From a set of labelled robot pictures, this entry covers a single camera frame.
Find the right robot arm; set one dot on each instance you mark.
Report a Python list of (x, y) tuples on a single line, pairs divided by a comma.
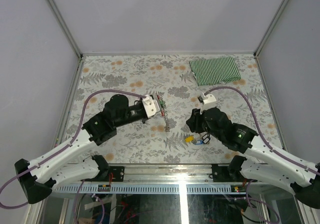
[(260, 161)]

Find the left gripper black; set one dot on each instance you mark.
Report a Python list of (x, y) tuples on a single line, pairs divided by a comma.
[(141, 103)]

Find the green white striped cloth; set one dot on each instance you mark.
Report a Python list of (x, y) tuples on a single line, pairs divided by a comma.
[(215, 71)]

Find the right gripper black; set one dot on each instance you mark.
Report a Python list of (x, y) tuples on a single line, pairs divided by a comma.
[(194, 120)]

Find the blue key tag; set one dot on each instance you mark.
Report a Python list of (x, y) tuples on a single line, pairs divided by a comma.
[(199, 142)]

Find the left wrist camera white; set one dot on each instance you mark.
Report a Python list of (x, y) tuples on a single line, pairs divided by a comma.
[(151, 105)]

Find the metal key holder red handle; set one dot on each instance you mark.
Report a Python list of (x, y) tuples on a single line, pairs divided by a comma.
[(164, 113)]

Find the aluminium front rail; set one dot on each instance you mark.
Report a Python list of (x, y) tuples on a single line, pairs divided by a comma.
[(162, 173)]

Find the black key tag upper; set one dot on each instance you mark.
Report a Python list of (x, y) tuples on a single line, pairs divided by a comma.
[(206, 136)]

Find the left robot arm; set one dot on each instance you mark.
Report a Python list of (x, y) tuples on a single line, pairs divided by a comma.
[(39, 177)]

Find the black key tag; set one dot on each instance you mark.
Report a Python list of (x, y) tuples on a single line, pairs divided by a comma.
[(206, 140), (206, 136)]

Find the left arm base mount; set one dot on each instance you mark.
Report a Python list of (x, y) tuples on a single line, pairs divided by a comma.
[(114, 174)]

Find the yellow key tag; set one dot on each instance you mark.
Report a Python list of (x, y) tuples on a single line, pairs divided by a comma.
[(189, 139)]

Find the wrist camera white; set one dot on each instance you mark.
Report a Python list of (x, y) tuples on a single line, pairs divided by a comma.
[(207, 100), (151, 105)]

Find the black key tag lower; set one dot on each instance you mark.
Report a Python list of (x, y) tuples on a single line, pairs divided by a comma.
[(206, 140)]

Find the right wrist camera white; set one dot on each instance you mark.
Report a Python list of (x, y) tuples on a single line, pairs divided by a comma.
[(207, 100)]

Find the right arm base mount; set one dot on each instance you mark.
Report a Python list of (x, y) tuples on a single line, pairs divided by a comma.
[(228, 172)]

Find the white slotted cable duct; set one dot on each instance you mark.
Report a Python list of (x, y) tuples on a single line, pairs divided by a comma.
[(121, 188)]

